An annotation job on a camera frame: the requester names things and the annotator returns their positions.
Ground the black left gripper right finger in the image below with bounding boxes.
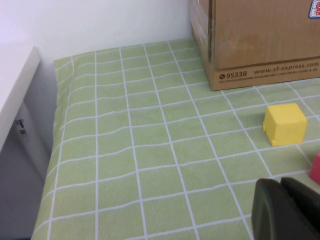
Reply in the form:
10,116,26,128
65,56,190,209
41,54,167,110
281,176,320,240

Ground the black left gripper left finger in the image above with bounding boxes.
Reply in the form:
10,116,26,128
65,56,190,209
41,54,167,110
251,178,308,240

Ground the red foam cube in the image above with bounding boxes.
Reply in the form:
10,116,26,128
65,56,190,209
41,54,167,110
309,151,320,186

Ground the yellow foam cube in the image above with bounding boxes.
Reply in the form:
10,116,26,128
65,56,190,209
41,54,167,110
262,102,308,147

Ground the green checked tablecloth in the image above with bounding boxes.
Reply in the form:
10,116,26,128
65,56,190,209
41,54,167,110
31,39,320,240

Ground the cardboard box with F2 print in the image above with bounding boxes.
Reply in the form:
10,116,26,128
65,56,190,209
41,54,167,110
191,0,320,92

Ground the white sticker label red writing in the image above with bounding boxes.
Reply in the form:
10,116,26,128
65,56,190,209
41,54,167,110
306,0,320,20

